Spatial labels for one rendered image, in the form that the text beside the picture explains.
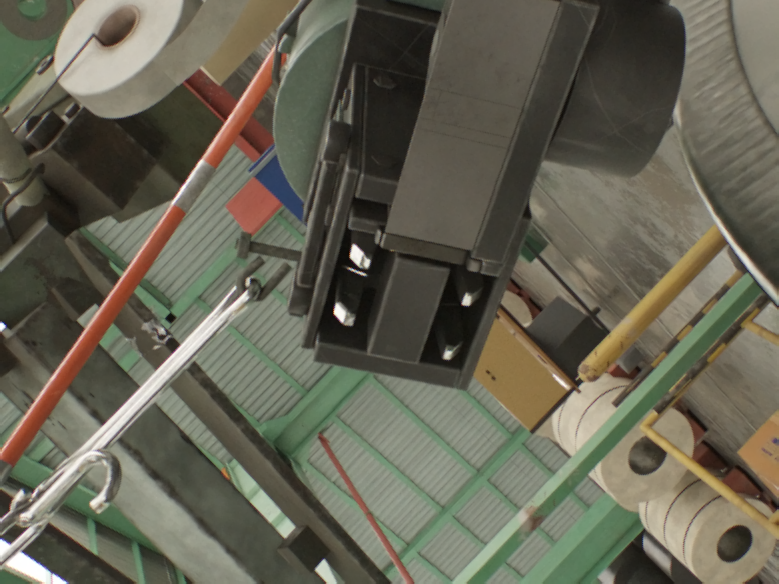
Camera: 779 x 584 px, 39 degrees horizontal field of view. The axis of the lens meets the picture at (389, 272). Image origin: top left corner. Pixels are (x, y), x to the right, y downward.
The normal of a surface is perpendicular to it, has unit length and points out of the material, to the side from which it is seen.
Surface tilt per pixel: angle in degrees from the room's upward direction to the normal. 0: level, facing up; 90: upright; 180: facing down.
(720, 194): 90
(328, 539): 34
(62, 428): 50
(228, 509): 140
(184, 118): 125
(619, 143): 56
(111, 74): 90
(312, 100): 65
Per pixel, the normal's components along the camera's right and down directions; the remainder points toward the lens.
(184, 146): 0.65, -0.18
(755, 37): -0.65, -0.63
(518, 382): 0.32, 0.28
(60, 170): -0.41, 0.76
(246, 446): -0.57, 0.59
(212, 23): 0.54, 0.54
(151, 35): -0.46, -0.46
